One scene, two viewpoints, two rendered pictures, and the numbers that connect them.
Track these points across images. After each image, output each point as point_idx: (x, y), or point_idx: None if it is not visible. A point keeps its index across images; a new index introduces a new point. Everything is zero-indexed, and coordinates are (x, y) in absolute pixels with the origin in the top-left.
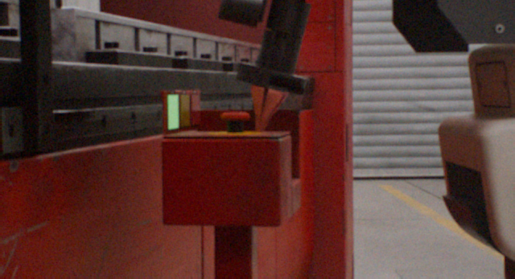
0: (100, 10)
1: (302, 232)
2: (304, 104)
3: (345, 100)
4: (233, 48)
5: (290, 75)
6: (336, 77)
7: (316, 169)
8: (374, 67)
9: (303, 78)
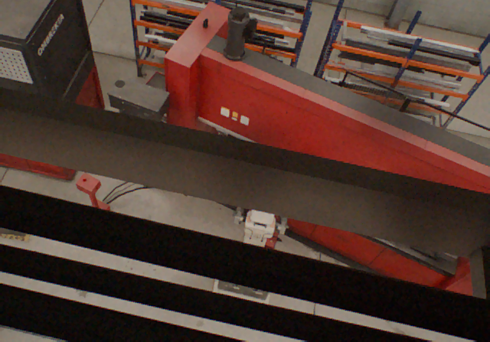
0: None
1: (409, 278)
2: (432, 268)
3: (451, 287)
4: None
5: (279, 216)
6: (453, 281)
7: (440, 285)
8: None
9: (279, 217)
